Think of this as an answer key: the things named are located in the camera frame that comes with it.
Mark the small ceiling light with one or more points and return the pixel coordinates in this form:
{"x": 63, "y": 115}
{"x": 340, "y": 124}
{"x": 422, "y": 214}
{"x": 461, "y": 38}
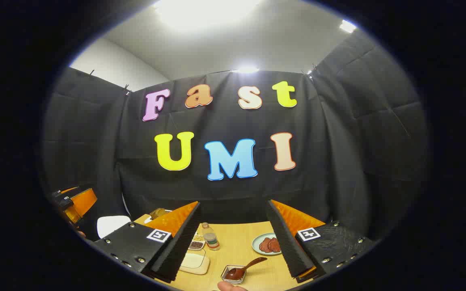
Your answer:
{"x": 347, "y": 26}
{"x": 247, "y": 69}

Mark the large ceiling light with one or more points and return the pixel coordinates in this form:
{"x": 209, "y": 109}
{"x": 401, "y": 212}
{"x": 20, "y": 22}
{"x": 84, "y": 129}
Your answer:
{"x": 204, "y": 12}

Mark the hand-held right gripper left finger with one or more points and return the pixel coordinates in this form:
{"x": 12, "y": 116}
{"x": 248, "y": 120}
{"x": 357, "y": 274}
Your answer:
{"x": 176, "y": 246}

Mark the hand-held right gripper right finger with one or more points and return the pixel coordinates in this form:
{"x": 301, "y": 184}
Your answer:
{"x": 287, "y": 238}

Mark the white rice cooker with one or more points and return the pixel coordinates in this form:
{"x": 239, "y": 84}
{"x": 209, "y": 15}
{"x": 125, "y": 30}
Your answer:
{"x": 111, "y": 225}

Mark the clear box of rice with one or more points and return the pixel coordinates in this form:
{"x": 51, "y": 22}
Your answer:
{"x": 194, "y": 262}

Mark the white divided grain dish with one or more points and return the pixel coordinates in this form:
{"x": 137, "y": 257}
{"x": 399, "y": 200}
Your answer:
{"x": 196, "y": 243}

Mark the brown bread slice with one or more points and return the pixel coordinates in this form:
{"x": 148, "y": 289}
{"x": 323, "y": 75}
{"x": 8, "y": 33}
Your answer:
{"x": 158, "y": 212}

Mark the clear plastic bottle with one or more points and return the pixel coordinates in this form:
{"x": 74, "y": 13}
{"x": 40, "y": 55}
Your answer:
{"x": 211, "y": 238}

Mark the pale green plate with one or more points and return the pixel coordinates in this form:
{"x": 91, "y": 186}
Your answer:
{"x": 257, "y": 246}

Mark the black backdrop cloth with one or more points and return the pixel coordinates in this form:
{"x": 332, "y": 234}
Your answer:
{"x": 338, "y": 141}

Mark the dark wooden spoon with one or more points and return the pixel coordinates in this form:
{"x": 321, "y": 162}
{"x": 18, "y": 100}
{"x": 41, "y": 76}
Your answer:
{"x": 237, "y": 273}

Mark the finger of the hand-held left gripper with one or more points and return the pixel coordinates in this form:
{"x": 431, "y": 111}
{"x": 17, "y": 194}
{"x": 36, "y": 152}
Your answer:
{"x": 85, "y": 201}

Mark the white toaster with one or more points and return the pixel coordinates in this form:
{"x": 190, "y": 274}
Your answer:
{"x": 149, "y": 219}

